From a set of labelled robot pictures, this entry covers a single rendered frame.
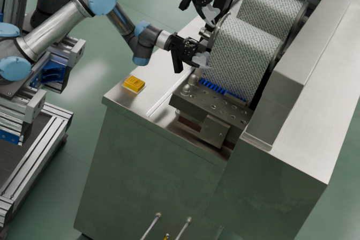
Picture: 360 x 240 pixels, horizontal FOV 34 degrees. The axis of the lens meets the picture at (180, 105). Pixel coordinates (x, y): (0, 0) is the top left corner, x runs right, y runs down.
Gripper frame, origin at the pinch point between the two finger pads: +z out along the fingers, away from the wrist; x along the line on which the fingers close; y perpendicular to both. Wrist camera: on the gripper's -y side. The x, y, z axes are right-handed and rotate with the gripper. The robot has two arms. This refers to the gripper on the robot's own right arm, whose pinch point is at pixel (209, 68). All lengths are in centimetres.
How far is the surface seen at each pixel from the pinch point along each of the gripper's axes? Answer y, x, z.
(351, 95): 35, -35, 53
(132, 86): -17.0, -13.5, -25.2
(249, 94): -2.1, -0.3, 19.7
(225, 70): 2.3, -0.3, 6.6
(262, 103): 47, -83, 32
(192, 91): -6.0, -12.6, -0.5
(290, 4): 29.8, 25.7, 16.9
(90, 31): -109, 153, -127
